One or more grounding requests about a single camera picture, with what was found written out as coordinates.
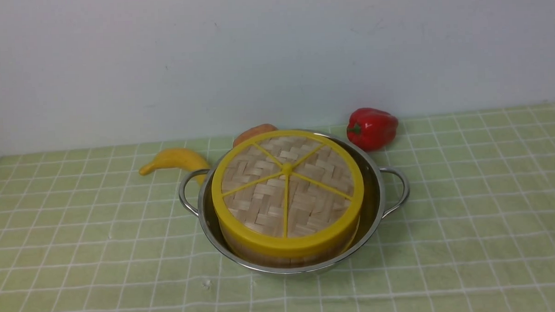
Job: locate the yellow rimmed bamboo steamer lid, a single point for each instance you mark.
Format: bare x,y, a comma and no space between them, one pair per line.
286,183

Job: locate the yellow rimmed bamboo steamer basket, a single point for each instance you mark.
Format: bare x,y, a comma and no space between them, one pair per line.
288,252

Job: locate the stainless steel pot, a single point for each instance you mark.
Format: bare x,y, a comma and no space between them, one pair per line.
385,189

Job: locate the orange toy vegetable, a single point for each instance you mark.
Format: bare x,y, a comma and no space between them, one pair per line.
257,130

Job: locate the red toy bell pepper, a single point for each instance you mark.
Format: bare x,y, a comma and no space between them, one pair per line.
371,129

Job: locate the yellow toy banana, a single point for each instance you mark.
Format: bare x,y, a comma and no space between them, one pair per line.
179,158

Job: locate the green checkered tablecloth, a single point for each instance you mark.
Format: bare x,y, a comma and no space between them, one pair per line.
82,231

